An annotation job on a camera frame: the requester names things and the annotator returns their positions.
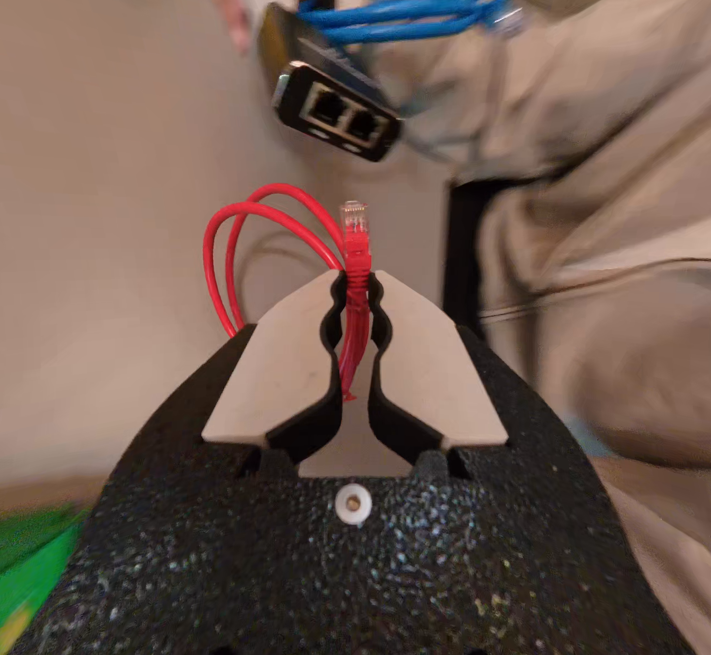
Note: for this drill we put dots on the green plastic bin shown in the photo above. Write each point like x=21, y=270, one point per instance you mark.
x=33, y=566

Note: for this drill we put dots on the black ethernet splitter box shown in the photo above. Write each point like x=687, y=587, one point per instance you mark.
x=311, y=94

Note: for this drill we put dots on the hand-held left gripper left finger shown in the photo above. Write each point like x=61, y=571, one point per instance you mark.
x=277, y=377

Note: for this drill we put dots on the person's grey sweater torso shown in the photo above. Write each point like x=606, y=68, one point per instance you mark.
x=611, y=138

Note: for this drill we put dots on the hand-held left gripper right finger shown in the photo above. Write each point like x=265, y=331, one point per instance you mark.
x=433, y=383

